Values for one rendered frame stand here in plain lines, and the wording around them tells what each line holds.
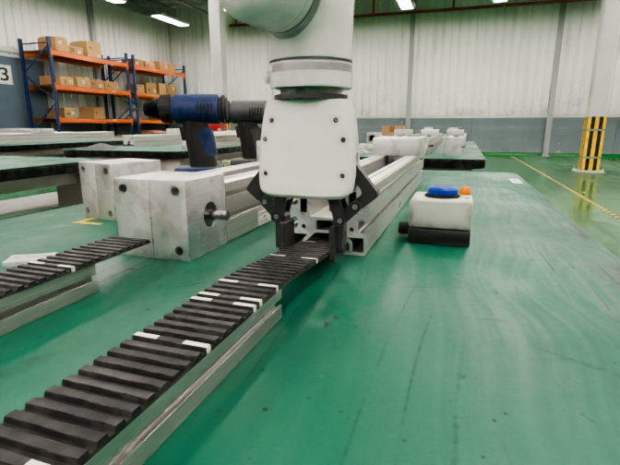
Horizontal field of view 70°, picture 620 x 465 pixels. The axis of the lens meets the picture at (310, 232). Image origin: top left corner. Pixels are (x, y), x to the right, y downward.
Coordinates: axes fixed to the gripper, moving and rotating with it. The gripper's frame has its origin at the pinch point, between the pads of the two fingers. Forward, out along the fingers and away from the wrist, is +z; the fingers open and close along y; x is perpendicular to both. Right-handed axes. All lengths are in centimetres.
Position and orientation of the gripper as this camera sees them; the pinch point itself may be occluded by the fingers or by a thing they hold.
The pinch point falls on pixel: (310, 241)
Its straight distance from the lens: 49.5
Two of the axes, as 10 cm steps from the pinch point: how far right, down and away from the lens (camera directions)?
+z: 0.0, 9.7, 2.3
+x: 3.2, -2.2, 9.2
